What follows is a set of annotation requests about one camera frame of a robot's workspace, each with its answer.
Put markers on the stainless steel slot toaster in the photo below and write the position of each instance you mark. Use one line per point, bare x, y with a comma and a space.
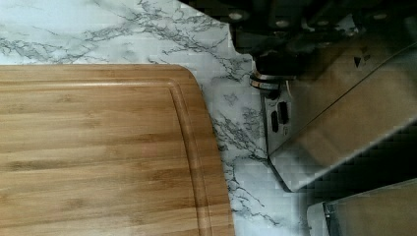
366, 96

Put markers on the bamboo cutting board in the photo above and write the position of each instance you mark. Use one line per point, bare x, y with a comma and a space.
108, 150

